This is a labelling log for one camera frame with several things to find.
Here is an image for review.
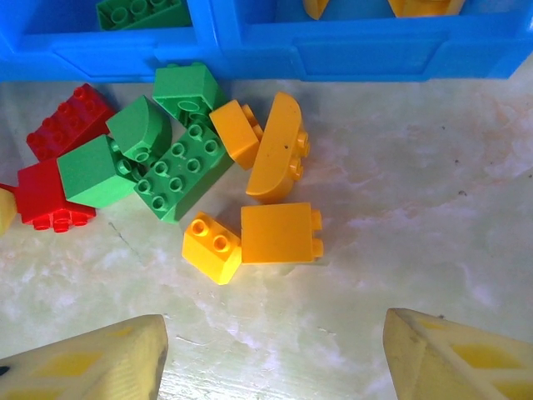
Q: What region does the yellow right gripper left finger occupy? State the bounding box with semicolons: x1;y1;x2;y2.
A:
0;314;169;400

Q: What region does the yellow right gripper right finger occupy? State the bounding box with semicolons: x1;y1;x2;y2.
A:
382;307;533;400

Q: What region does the red square lego brick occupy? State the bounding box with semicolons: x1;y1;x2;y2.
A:
17;157;97;233

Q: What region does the green square lego brick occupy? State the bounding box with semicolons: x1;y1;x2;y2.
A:
152;62;229;128
57;133;141;209

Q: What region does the red long lego brick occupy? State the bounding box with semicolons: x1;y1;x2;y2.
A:
26;82;118;163

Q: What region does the green curved lego brick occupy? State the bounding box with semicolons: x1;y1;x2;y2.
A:
105;94;173;163

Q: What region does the small yellow lego brick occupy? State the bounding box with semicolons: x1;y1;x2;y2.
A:
182;211;243;287
302;0;333;21

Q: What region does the green long lego brick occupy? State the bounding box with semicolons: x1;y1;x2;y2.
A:
96;0;193;32
133;120;235;226

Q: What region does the yellow square lego brick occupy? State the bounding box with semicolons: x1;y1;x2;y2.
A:
240;202;325;265

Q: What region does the yellow sloped lego brick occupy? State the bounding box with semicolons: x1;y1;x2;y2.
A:
208;98;265;171

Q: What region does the yellow long curved lego brick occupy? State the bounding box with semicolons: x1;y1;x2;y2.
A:
245;91;311;205

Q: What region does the blue plastic sorting bin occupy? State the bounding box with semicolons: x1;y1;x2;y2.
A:
210;0;533;83
0;0;222;83

